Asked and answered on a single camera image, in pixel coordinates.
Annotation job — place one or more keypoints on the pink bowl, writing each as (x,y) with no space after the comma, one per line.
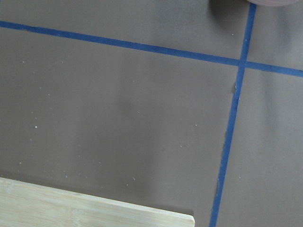
(273,3)

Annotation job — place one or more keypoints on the wooden cutting board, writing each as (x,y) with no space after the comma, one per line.
(31,205)

